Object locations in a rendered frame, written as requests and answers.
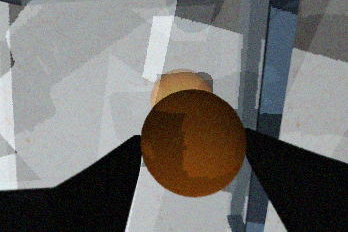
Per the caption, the brown ball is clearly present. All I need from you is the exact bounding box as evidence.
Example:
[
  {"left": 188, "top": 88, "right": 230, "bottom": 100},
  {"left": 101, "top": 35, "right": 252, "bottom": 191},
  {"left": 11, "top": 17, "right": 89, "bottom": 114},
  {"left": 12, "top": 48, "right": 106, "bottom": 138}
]
[{"left": 140, "top": 89, "right": 247, "bottom": 198}]

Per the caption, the translucent orange ball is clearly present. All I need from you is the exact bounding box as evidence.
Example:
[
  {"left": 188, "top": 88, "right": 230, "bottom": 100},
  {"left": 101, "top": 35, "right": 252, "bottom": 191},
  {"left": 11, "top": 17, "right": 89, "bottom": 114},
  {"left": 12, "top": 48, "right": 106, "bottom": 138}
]
[{"left": 151, "top": 69, "right": 213, "bottom": 108}]

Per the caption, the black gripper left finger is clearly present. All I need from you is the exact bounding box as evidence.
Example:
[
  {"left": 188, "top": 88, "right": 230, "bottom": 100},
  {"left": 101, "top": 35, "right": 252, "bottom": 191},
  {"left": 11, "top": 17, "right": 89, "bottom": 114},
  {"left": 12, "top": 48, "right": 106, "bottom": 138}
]
[{"left": 0, "top": 135, "right": 142, "bottom": 232}]

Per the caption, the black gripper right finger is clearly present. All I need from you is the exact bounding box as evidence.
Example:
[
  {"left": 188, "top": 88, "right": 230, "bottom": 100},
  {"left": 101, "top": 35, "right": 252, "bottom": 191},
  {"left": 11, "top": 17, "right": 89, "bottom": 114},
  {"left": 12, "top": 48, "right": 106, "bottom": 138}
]
[{"left": 244, "top": 128, "right": 348, "bottom": 232}]

